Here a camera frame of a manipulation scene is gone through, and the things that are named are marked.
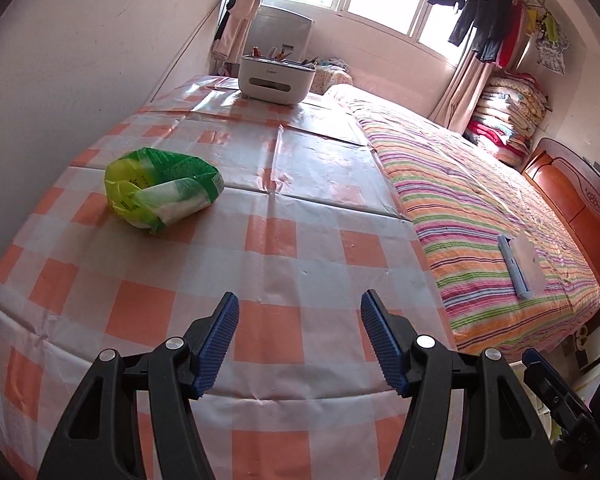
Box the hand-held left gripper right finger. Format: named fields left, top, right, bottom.
left=360, top=290, right=563, bottom=480

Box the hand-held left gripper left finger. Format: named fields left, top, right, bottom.
left=37, top=291, right=241, bottom=480

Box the orange checkered tablecloth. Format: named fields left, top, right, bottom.
left=0, top=75, right=463, bottom=480

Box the wooden bed headboard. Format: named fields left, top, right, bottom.
left=522, top=137, right=600, bottom=301

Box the striped bed blanket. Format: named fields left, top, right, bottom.
left=325, top=85, right=600, bottom=356

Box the green plastic bag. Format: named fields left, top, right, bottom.
left=104, top=147, right=225, bottom=235

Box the stack of folded quilts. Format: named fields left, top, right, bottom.
left=464, top=72, right=551, bottom=166

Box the pink curtain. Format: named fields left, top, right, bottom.
left=430, top=52, right=496, bottom=133
left=211, top=0, right=271, bottom=61

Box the white desktop organizer box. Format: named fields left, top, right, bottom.
left=237, top=54, right=313, bottom=106

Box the spotted stool cover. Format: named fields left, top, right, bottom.
left=307, top=57, right=353, bottom=96

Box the white portable appliance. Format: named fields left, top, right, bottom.
left=250, top=4, right=315, bottom=61

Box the row of hanging clothes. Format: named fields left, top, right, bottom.
left=377, top=0, right=571, bottom=73

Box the window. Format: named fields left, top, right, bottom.
left=257, top=0, right=476, bottom=58

